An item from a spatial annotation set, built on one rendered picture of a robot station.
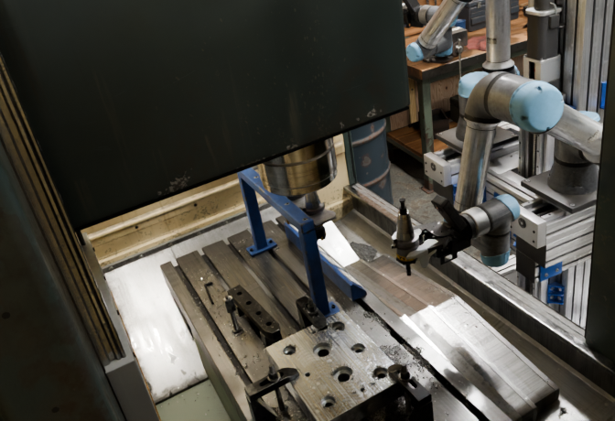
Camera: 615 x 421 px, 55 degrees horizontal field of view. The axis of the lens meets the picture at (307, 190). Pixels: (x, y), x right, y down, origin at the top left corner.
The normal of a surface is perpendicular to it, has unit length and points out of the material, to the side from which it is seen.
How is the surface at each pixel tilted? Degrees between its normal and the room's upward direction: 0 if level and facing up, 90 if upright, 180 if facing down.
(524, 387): 8
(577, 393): 17
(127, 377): 90
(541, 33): 90
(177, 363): 24
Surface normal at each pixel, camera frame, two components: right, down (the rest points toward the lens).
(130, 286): 0.05, -0.64
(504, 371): -0.09, -0.81
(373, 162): 0.60, 0.29
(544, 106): 0.33, 0.33
